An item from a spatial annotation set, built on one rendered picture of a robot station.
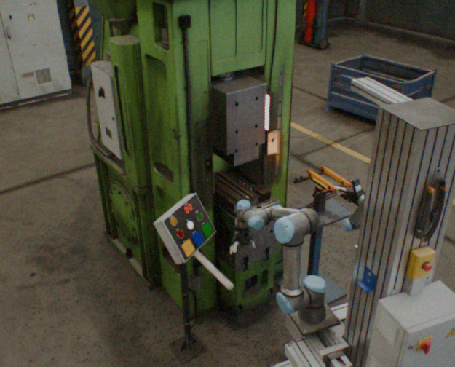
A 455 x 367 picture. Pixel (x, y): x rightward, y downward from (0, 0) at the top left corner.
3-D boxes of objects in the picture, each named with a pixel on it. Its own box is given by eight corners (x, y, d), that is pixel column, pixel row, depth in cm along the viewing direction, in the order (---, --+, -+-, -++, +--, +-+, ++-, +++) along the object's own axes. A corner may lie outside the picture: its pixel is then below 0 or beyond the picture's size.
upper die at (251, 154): (258, 158, 321) (258, 145, 316) (234, 167, 311) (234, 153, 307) (222, 135, 351) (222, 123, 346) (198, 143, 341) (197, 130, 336)
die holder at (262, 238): (277, 251, 365) (279, 201, 342) (235, 271, 346) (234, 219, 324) (233, 216, 405) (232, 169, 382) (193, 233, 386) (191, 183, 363)
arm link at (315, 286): (329, 302, 257) (332, 282, 250) (309, 312, 252) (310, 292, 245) (315, 288, 266) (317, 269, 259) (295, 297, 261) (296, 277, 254)
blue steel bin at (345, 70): (428, 119, 685) (439, 68, 648) (396, 136, 640) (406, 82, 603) (356, 97, 762) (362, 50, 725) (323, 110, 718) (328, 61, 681)
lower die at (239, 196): (258, 204, 339) (258, 193, 335) (234, 213, 330) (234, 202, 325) (223, 178, 369) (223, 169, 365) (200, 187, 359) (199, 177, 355)
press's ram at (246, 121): (275, 139, 323) (277, 80, 302) (227, 155, 304) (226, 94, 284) (237, 119, 353) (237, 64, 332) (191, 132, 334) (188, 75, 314)
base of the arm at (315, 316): (331, 319, 260) (333, 305, 255) (306, 327, 256) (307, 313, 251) (317, 300, 272) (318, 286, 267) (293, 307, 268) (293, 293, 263)
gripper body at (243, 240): (240, 248, 281) (240, 231, 275) (234, 239, 288) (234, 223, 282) (252, 245, 284) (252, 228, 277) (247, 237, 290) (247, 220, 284)
